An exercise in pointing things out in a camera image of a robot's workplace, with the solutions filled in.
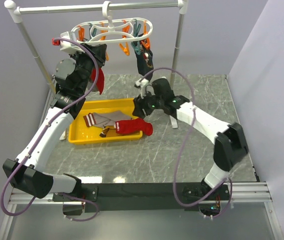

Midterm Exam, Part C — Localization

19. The red penguin sock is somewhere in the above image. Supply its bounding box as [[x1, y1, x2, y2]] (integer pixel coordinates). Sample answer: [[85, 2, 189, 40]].
[[91, 68, 105, 95]]

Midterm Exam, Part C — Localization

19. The mustard yellow sock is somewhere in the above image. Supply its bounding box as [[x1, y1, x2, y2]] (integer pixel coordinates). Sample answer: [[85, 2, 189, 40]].
[[99, 126, 121, 138]]

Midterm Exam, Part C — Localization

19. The dark navy hanging sock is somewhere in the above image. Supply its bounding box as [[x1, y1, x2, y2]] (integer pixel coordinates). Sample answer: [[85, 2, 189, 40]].
[[135, 49, 154, 76]]

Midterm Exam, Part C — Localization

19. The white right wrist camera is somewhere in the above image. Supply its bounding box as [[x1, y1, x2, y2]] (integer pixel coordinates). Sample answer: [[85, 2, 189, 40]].
[[134, 78, 149, 99]]

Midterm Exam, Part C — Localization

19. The red sock with stripes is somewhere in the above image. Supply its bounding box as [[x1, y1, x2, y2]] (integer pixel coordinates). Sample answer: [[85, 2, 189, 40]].
[[115, 118, 153, 136]]

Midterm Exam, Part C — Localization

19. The yellow plastic bin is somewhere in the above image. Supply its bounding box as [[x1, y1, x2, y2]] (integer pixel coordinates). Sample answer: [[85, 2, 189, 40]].
[[68, 98, 143, 145]]

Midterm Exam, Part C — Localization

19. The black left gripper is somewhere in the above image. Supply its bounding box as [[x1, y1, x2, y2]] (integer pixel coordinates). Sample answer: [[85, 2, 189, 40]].
[[69, 42, 107, 94]]

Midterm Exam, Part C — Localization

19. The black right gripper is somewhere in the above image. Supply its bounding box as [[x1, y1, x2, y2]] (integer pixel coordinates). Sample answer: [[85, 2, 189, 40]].
[[132, 87, 164, 120]]

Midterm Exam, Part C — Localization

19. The white clip hanger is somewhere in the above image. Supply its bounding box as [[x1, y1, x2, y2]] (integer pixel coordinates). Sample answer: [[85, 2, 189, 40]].
[[71, 1, 153, 56]]

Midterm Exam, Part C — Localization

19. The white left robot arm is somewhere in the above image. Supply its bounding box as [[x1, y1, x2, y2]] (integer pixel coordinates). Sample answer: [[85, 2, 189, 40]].
[[2, 43, 107, 201]]

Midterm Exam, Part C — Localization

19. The white and silver drying rack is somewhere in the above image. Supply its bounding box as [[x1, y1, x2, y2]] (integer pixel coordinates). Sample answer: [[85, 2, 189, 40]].
[[4, 0, 188, 94]]

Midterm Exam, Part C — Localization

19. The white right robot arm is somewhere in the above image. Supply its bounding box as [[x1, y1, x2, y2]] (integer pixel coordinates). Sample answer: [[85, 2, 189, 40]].
[[133, 78, 249, 200]]

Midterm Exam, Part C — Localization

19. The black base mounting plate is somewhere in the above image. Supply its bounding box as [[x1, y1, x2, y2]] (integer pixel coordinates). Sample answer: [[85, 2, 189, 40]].
[[52, 182, 232, 213]]

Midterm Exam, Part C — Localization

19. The aluminium rail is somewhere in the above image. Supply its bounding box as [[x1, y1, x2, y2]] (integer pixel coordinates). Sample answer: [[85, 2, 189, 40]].
[[8, 182, 273, 205]]

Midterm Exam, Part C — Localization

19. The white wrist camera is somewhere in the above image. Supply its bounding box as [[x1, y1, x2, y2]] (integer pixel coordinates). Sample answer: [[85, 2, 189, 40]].
[[51, 31, 83, 55], [134, 78, 149, 99]]

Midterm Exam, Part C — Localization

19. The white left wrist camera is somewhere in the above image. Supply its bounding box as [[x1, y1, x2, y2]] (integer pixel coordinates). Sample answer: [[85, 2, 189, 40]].
[[51, 31, 83, 55]]

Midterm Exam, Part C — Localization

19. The brown striped grey sock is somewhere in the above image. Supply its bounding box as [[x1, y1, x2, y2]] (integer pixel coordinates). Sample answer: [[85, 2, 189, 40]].
[[83, 110, 132, 129]]

